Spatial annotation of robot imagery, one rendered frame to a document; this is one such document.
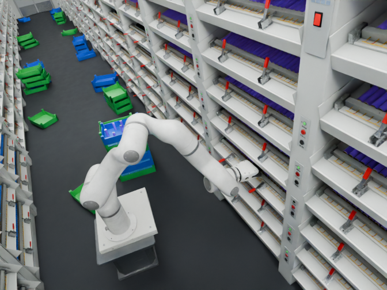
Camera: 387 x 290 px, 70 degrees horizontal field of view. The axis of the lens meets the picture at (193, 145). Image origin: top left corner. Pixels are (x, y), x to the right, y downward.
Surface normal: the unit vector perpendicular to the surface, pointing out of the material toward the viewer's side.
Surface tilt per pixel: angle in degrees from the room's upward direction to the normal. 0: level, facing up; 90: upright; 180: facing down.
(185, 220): 0
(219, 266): 0
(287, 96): 18
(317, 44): 90
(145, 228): 4
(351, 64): 108
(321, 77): 90
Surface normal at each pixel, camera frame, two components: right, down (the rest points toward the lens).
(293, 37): -0.41, -0.60
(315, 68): -0.87, 0.40
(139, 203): -0.14, -0.71
